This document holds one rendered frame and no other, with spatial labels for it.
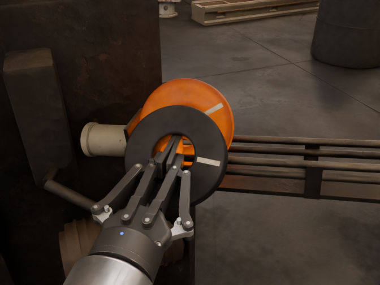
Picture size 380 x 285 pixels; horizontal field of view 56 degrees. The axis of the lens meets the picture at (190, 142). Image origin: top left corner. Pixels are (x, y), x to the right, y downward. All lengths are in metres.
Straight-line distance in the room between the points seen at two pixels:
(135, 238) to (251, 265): 0.93
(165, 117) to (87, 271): 0.27
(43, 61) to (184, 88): 0.23
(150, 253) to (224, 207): 1.09
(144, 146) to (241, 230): 0.90
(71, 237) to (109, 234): 0.28
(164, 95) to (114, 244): 0.28
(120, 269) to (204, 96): 0.31
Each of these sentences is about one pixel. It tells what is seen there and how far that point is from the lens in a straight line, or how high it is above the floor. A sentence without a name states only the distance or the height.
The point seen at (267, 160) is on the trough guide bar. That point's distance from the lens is 0.53.
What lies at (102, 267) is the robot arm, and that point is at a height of 0.73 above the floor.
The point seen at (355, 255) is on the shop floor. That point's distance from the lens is 1.41.
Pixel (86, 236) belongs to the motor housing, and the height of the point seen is 0.53.
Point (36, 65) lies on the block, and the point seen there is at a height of 0.80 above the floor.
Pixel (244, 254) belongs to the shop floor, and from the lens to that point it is 1.31.
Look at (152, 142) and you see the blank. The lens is 0.53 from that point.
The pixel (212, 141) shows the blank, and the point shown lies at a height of 0.72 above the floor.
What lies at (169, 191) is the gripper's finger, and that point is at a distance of 0.46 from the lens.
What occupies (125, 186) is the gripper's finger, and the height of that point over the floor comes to 0.70.
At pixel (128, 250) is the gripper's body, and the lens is 0.37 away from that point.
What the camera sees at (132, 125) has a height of 0.71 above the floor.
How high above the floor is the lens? 1.00
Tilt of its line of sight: 33 degrees down
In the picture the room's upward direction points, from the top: straight up
